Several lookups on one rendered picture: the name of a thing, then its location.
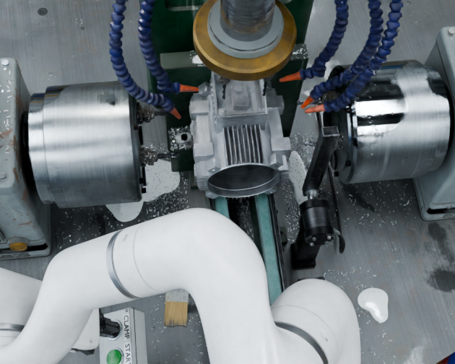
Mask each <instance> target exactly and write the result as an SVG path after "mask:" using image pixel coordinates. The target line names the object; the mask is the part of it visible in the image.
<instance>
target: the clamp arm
mask: <svg viewBox="0 0 455 364"><path fill-rule="evenodd" d="M338 137H339V130H338V127H337V126H327V127H322V128H321V130H320V133H319V136H318V140H317V143H316V146H315V150H314V152H313V156H312V158H311V162H310V165H309V168H308V172H307V174H306V177H305V181H304V184H303V187H302V190H303V195H304V196H308V192H309V193H310V194H313V191H314V193H315V194H318V192H319V189H320V186H321V182H322V181H323V178H324V175H325V172H326V169H327V167H328V164H329V161H330V159H331V156H332V153H333V151H334V148H335V145H336V143H337V140H338Z"/></svg>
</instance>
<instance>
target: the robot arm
mask: <svg viewBox="0 0 455 364"><path fill-rule="evenodd" d="M179 289H182V290H186V291H187V292H188V293H189V294H190V295H191V296H192V298H193V299H194V302H195V304H196V307H197V309H198V312H199V315H200V318H201V323H202V326H203V330H204V336H205V339H206V343H207V350H208V354H209V361H210V364H360V361H361V358H360V331H359V326H358V319H357V316H356V312H355V309H354V307H353V304H352V302H351V300H350V299H349V298H348V296H347V294H346V293H345V292H344V291H343V290H342V289H340V288H339V287H337V286H336V285H334V284H332V283H330V282H327V281H325V280H322V279H304V280H301V281H299V282H296V283H294V284H292V285H291V286H289V287H288V288H287V289H285V290H284V291H283V292H282V293H281V294H280V295H279V297H278V298H277V299H276V300H275V301H274V302H273V304H272V305H271V306H270V304H269V294H268V285H267V273H266V270H265V266H264V262H263V259H262V257H261V254H260V253H259V250H258V248H257V247H256V245H255V244H254V242H253V241H252V240H251V239H250V238H249V236H248V235H247V234H246V233H245V232H244V231H243V230H242V229H241V228H239V227H238V226H237V225H236V224H235V223H234V222H233V221H231V220H230V219H228V218H227V217H226V216H224V215H222V214H220V213H219V212H216V211H213V210H210V209H205V208H190V209H184V210H181V211H177V212H174V213H170V214H167V215H164V216H162V217H157V218H155V219H152V220H148V221H146V222H142V223H139V224H137V225H133V226H131V227H127V228H124V229H122V230H118V231H116V232H113V233H109V234H107V235H104V236H101V237H99V238H95V239H92V240H89V241H86V242H84V243H80V244H78V245H75V246H72V247H69V248H67V249H65V250H63V251H61V252H60V253H58V254H57V255H56V256H55V257H54V258H53V259H52V260H51V262H50V264H49V265H48V268H47V270H46V272H45V276H44V278H43V281H40V280H38V279H34V278H32V277H28V276H25V275H23V274H18V273H16V272H12V271H9V270H7V269H3V268H1V267H0V364H57V363H58V362H59V361H60V360H61V359H62V358H63V357H64V356H66V354H67V353H68V352H79V351H80V352H82V353H84V354H86V355H92V354H94V352H95V348H96V347H97V346H98V344H99V340H100V337H111V336H112V334H113V333H116V332H118V328H116V327H118V323H116V322H114V321H111V319H110V318H106V317H104V315H103V314H102V313H101V312H99V308H102V307H106V306H111V305H115V304H119V303H125V302H128V301H132V300H137V299H141V298H146V297H149V296H153V295H158V294H161V293H167V292H170V291H173V290H179Z"/></svg>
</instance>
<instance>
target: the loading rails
mask: <svg viewBox="0 0 455 364"><path fill-rule="evenodd" d="M189 180H190V187H191V189H199V188H198V186H197V182H195V178H194V171H193V172H189ZM205 199H206V206H207V209H210V210H213V211H216V212H219V213H220V214H221V215H224V216H226V217H227V218H228V219H230V215H229V209H228V198H227V197H225V199H224V197H223V196H219V197H217V198H215V199H211V198H209V197H206V195H205ZM248 200H249V206H250V212H251V221H252V227H253V237H254V243H255V245H256V247H257V248H258V250H259V253H260V254H261V257H262V259H263V262H264V266H265V270H266V277H267V285H268V294H269V304H270V306H271V305H272V304H273V302H274V301H275V300H276V299H277V298H278V297H279V295H280V294H281V293H282V292H283V291H284V290H285V289H287V288H288V283H287V275H286V269H285V260H284V256H283V252H284V249H283V248H282V245H287V242H288V240H287V232H286V227H285V226H283V227H279V223H278V218H277V213H278V210H277V209H276V204H275V199H274V193H273V194H270V195H268V194H265V193H262V194H259V195H258V196H256V195H255V196H254V197H252V196H250V198H249V199H248Z"/></svg>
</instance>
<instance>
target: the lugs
mask: <svg viewBox="0 0 455 364"><path fill-rule="evenodd" d="M198 88H199V95H201V96H202V97H204V98H205V97H206V96H208V95H210V83H208V82H204V83H202V84H201V85H199V86H198ZM271 90H272V83H271V82H270V81H269V82H267V86H266V93H268V92H269V91H271ZM266 93H265V94H266ZM268 162H269V166H270V167H272V168H275V169H278V168H280V167H282V166H283V165H284V164H283V159H282V156H281V155H278V154H276V153H274V154H272V155H270V156H268ZM205 164H206V171H207V172H210V173H216V172H217V171H219V170H221V169H222V168H221V162H220V160H219V159H217V158H215V157H213V158H212V159H210V160H208V161H206V162H205ZM276 191H277V187H276V186H275V187H274V188H272V189H271V190H269V191H266V192H264V193H265V194H268V195H270V194H273V193H274V192H276ZM205 195H206V197H209V198H211V199H215V198H217V197H219V196H217V195H215V194H212V193H210V192H209V191H205Z"/></svg>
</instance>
